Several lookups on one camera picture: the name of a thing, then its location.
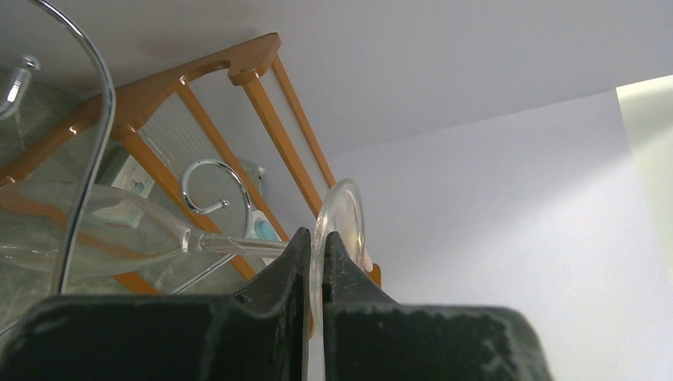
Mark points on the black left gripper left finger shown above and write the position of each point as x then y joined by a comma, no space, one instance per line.
258,332

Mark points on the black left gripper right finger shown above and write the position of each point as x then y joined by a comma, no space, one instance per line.
370,336

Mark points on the clear tall wine glass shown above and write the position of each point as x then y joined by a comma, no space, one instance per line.
158,236

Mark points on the orange wooden shelf rack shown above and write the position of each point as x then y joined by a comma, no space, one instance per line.
161,123

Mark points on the chrome wine glass rack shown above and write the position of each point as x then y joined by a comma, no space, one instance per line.
105,147

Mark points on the yellow pink eraser bar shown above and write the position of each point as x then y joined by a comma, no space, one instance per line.
368,264

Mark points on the blue white blister pack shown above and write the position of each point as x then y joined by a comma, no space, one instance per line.
261,227

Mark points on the small white blue box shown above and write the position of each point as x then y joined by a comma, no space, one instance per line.
125,173

